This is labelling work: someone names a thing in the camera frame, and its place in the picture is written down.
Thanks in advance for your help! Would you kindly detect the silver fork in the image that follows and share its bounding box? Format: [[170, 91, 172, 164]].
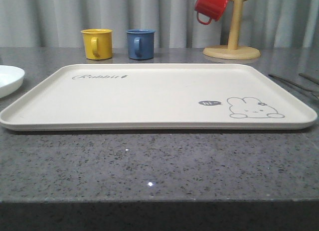
[[268, 74, 319, 99]]

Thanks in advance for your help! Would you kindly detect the white round plate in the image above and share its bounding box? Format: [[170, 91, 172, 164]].
[[0, 65, 25, 98]]

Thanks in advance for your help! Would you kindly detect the cream rabbit serving tray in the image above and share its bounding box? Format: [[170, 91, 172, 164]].
[[0, 64, 317, 131]]

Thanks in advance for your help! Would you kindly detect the blue mug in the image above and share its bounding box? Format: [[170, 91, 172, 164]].
[[127, 29, 155, 60]]

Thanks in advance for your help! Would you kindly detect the yellow mug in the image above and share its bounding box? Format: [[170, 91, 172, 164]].
[[81, 29, 113, 60]]

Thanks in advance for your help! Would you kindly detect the wooden mug tree stand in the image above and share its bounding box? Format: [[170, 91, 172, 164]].
[[199, 0, 261, 60]]

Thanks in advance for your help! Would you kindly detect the red mug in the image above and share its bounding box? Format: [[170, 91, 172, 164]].
[[194, 0, 230, 25]]

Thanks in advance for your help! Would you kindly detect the grey curtain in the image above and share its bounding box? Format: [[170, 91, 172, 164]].
[[0, 0, 319, 48]]

